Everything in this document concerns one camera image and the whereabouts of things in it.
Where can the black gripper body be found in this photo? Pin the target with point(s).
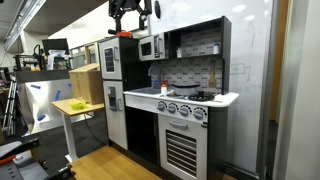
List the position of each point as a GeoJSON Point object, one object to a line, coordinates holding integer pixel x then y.
{"type": "Point", "coordinates": [115, 6]}

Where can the white shaker with orange cap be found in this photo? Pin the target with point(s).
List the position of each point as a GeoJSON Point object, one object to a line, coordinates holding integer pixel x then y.
{"type": "Point", "coordinates": [163, 90]}

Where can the small white shelf shaker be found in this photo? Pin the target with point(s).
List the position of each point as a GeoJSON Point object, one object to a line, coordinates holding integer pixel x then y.
{"type": "Point", "coordinates": [179, 53]}

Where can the white shaker with blue cap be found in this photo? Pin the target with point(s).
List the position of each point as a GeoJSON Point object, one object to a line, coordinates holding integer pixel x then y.
{"type": "Point", "coordinates": [216, 49]}

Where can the orange colander bowl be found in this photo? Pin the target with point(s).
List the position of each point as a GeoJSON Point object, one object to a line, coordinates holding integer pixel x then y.
{"type": "Point", "coordinates": [124, 34]}

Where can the toy microwave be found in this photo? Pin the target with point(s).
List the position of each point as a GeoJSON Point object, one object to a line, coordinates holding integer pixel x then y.
{"type": "Point", "coordinates": [151, 38]}

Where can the black round whiteboard magnet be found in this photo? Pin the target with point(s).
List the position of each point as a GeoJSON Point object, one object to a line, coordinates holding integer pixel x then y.
{"type": "Point", "coordinates": [157, 9]}

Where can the grey toy faucet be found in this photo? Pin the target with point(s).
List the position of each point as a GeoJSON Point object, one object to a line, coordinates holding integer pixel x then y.
{"type": "Point", "coordinates": [150, 70]}

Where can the black monitor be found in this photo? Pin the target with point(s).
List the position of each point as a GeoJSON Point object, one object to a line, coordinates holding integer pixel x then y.
{"type": "Point", "coordinates": [55, 44]}

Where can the cardboard box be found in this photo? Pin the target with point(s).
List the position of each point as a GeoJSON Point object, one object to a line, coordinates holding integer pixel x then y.
{"type": "Point", "coordinates": [86, 85]}

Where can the grey sink basin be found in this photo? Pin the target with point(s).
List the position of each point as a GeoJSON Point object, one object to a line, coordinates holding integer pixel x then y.
{"type": "Point", "coordinates": [146, 90]}

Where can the grey toy pot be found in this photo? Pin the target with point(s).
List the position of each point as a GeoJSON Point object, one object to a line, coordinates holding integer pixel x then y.
{"type": "Point", "coordinates": [185, 90]}

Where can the grey stove knob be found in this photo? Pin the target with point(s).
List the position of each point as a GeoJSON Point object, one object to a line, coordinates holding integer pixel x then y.
{"type": "Point", "coordinates": [198, 113]}
{"type": "Point", "coordinates": [172, 108]}
{"type": "Point", "coordinates": [161, 106]}
{"type": "Point", "coordinates": [184, 110]}

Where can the black white toy kitchen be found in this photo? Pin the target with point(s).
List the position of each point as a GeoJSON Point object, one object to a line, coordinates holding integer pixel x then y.
{"type": "Point", "coordinates": [220, 66]}

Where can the hanging wooden spatula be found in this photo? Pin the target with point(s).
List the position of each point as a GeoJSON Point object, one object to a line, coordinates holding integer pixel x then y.
{"type": "Point", "coordinates": [212, 80]}

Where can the yellow green bowl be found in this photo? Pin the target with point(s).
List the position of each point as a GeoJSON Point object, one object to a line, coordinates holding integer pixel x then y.
{"type": "Point", "coordinates": [78, 105]}

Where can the blue tape strip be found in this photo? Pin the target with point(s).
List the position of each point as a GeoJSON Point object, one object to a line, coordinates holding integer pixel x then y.
{"type": "Point", "coordinates": [57, 95]}
{"type": "Point", "coordinates": [41, 117]}
{"type": "Point", "coordinates": [35, 86]}

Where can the black burner grate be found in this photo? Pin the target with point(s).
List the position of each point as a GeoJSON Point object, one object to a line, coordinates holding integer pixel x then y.
{"type": "Point", "coordinates": [201, 97]}

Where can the small wooden standing table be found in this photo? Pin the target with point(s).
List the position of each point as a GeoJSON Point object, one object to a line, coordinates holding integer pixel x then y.
{"type": "Point", "coordinates": [63, 106]}

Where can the white fridge door with dispenser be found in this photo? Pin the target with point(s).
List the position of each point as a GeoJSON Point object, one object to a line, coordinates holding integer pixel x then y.
{"type": "Point", "coordinates": [116, 130]}

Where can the shiny metal panel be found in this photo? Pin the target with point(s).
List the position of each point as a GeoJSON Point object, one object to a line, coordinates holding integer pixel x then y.
{"type": "Point", "coordinates": [36, 103]}

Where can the white toy oven door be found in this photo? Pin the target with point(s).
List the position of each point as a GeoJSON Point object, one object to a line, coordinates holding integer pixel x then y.
{"type": "Point", "coordinates": [163, 140]}

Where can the folded metal tripod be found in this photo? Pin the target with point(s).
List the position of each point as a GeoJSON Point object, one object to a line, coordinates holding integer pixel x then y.
{"type": "Point", "coordinates": [10, 106]}

